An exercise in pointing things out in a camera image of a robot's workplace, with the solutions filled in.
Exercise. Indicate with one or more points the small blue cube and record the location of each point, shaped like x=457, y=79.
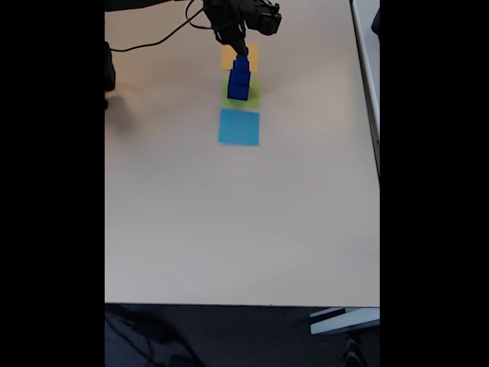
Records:
x=241, y=65

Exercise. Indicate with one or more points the medium blue cube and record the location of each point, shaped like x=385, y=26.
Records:
x=240, y=76

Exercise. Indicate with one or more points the large blue cube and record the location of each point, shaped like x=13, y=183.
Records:
x=237, y=91

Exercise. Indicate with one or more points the orange paper square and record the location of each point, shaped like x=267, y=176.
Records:
x=227, y=57

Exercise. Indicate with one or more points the green paper square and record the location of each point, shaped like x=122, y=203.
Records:
x=255, y=99

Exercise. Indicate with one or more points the light blue paper square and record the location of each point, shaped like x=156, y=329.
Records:
x=238, y=128

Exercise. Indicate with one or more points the white neighbouring desk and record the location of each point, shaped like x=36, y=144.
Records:
x=368, y=57

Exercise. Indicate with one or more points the dark blue object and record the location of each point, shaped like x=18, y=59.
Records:
x=376, y=21

